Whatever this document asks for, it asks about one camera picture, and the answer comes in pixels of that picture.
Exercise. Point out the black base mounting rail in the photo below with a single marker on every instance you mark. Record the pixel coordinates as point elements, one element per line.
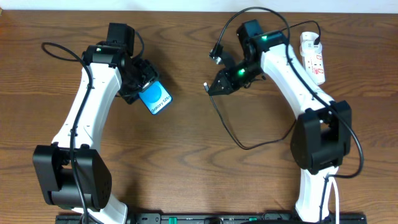
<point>272,217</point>

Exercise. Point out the blue Galaxy smartphone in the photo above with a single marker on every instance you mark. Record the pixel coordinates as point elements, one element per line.
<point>156,98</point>

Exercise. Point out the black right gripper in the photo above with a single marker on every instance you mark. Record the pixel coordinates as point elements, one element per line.
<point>223,76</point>

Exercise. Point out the white charger adapter plug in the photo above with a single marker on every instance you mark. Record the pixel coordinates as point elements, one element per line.
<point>310,43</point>

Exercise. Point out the white power strip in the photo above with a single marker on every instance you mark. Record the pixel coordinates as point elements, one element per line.
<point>312,60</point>

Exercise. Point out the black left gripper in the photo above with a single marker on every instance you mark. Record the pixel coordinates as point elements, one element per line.
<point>151,73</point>

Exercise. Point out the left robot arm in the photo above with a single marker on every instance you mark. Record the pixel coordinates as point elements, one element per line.
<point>70,170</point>

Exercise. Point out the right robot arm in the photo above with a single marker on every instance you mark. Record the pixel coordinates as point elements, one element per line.
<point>321,136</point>

